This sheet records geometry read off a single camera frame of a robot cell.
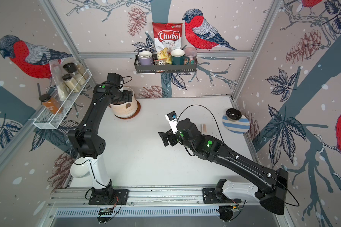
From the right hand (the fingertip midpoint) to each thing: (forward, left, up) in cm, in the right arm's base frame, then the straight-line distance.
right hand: (166, 127), depth 69 cm
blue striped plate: (+20, -49, -27) cm, 60 cm away
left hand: (+26, +28, -2) cm, 38 cm away
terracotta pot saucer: (+32, +27, -26) cm, 49 cm away
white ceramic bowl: (-13, +53, -26) cm, 60 cm away
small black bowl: (+29, -47, -24) cm, 60 cm away
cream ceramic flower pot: (+25, +32, -16) cm, 43 cm away
